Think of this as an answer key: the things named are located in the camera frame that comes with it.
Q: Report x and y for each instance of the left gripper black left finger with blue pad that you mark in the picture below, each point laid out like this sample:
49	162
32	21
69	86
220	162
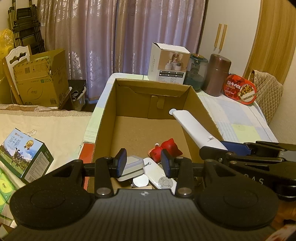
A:
107	168

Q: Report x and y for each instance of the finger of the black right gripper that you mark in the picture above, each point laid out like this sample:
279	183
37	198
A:
262	149
235	161

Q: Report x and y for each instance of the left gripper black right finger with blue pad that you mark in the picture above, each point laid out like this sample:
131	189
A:
182	169

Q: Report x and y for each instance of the white tube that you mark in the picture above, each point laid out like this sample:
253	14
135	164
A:
195	130

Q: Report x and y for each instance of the white remote control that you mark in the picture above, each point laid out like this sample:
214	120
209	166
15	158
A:
157	177

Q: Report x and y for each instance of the white UK power plug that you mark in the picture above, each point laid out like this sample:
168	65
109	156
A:
133	168

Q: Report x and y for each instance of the small green white salve jar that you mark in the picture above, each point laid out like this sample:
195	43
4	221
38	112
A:
140	181

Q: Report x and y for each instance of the beige bed sheet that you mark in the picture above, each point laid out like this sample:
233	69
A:
62	131

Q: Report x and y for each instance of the beige quilted chair cushion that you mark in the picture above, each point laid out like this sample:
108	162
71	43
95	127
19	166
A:
269	92

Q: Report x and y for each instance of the red instant rice meal box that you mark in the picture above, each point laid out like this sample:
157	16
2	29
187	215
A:
239	89

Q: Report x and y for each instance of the large open cardboard box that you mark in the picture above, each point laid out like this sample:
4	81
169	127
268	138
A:
135	116

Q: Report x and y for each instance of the brown metal canister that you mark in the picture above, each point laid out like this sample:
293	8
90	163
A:
217	72

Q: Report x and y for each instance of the milk carton box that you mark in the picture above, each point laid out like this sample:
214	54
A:
26	157

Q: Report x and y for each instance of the green glass jar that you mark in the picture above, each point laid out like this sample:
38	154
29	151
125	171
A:
196	71

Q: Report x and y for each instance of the black bin with shoes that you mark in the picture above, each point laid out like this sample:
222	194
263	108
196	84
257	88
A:
78	92

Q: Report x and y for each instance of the white product box with photo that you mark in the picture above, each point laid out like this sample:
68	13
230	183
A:
168	63

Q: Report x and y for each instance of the green drink pack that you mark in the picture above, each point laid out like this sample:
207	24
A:
7	190

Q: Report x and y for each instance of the brown shipping cardboard box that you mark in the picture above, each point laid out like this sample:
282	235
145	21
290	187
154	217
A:
44	79

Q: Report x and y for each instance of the purple curtain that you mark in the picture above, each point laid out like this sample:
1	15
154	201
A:
105	37

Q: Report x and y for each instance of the white carved chair back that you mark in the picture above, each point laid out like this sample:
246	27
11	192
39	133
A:
11	62

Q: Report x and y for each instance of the black folding ladder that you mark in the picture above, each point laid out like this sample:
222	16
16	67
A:
25	26

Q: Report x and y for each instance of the yellow plastic bag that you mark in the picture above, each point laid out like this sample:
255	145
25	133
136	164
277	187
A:
6	42

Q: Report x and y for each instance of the wooden door frame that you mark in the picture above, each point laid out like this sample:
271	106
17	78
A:
274	43

